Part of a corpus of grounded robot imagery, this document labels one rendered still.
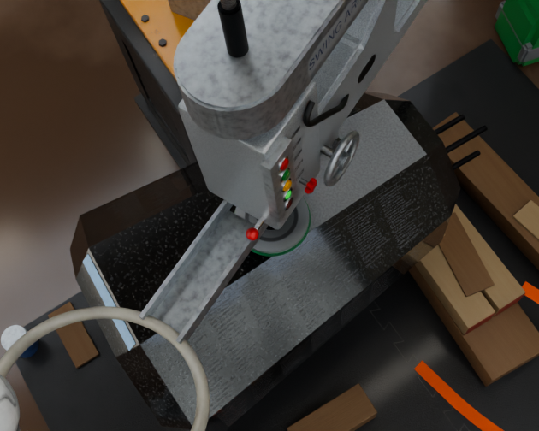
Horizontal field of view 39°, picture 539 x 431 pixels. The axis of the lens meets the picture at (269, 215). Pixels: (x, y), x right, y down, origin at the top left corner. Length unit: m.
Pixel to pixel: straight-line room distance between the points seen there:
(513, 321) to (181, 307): 1.39
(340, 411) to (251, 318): 0.67
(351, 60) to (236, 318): 0.83
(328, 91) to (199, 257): 0.53
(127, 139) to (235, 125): 1.97
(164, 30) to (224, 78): 1.25
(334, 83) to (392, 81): 1.65
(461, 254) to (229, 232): 1.11
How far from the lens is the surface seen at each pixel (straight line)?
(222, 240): 1.92
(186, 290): 1.89
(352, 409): 2.75
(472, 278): 2.77
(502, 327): 2.86
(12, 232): 3.34
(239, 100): 1.37
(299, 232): 2.12
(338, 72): 1.75
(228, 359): 2.24
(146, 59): 2.63
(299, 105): 1.53
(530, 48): 3.38
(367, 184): 2.24
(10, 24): 3.88
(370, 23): 1.78
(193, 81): 1.40
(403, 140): 2.31
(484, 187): 3.05
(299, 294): 2.24
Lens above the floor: 2.86
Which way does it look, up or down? 67 degrees down
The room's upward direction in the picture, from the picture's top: 12 degrees counter-clockwise
